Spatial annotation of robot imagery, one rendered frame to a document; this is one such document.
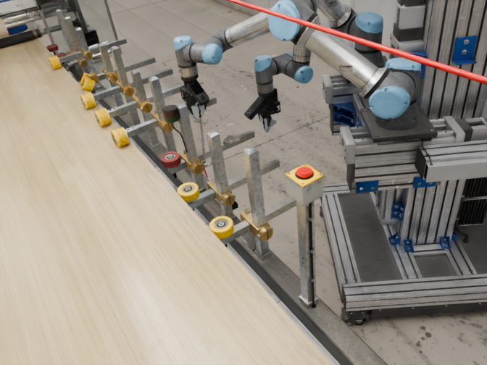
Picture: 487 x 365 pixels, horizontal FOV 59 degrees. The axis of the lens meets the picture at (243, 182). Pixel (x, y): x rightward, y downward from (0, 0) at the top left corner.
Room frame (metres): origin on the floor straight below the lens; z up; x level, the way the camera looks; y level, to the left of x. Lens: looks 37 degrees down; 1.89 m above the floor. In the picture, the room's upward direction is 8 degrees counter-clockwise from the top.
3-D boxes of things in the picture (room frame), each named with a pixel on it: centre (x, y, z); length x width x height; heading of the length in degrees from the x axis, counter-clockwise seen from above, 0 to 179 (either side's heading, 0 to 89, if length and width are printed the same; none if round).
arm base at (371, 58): (1.86, -0.64, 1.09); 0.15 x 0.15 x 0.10
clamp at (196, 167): (1.57, 0.21, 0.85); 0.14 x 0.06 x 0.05; 28
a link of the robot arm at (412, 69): (1.36, -0.59, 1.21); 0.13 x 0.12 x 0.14; 147
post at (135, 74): (1.99, 0.43, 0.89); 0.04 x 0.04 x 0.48; 28
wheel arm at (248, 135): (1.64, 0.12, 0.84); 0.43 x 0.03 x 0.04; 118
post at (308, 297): (0.88, -0.16, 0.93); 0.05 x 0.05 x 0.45; 28
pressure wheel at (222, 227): (1.09, 0.09, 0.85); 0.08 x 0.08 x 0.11
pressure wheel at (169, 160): (1.55, 0.29, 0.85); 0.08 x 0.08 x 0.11
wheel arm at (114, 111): (2.05, 0.42, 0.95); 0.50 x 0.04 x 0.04; 118
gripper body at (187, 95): (1.70, 0.16, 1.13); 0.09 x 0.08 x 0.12; 27
